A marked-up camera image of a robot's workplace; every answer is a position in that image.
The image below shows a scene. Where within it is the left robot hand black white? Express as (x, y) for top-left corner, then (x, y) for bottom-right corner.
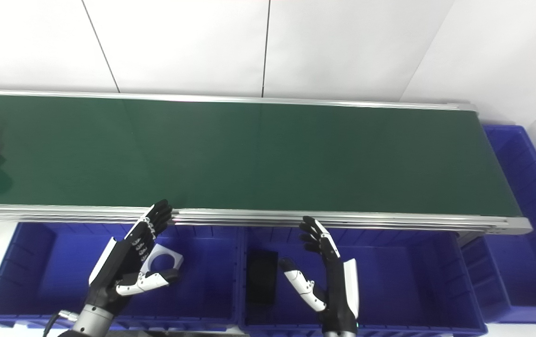
(85, 199), (180, 313)

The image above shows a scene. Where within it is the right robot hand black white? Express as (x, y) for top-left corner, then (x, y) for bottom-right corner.
(279, 216), (360, 335)

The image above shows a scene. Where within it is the white square part with hole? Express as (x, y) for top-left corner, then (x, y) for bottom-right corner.
(146, 241), (185, 273)

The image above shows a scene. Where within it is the blue plastic bin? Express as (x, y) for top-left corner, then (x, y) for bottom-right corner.
(0, 222), (246, 331)
(240, 227), (488, 337)
(461, 124), (536, 324)

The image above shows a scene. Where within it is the flat black part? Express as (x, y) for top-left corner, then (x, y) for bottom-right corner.
(247, 250), (279, 305)

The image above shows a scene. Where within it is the green conveyor belt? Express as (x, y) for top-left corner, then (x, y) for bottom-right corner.
(0, 89), (534, 235)
(0, 94), (523, 218)

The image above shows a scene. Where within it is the aluminum conveyor leg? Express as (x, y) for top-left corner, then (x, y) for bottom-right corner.
(457, 232), (485, 247)

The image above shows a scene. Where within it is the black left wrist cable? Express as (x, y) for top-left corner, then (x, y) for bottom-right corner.
(43, 310), (80, 337)

